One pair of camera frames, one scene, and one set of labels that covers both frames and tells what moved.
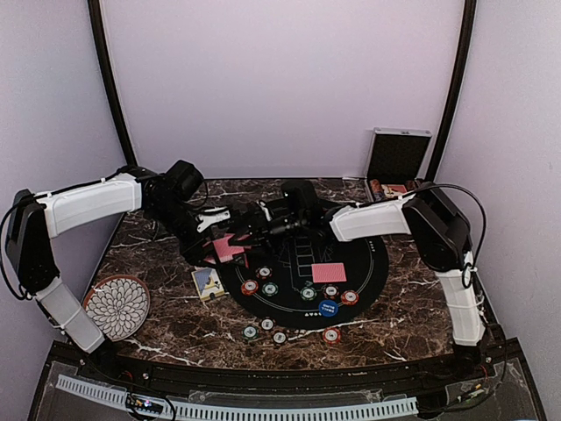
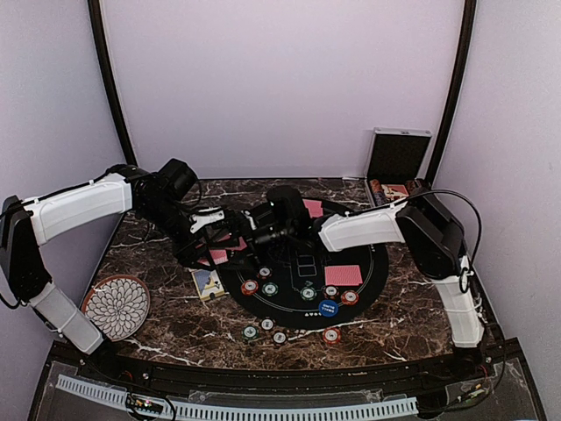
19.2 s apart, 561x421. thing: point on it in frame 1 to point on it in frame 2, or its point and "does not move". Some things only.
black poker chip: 267,324 does not move
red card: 323,273 to 343,275
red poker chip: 350,297 does not move
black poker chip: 264,272 does not move
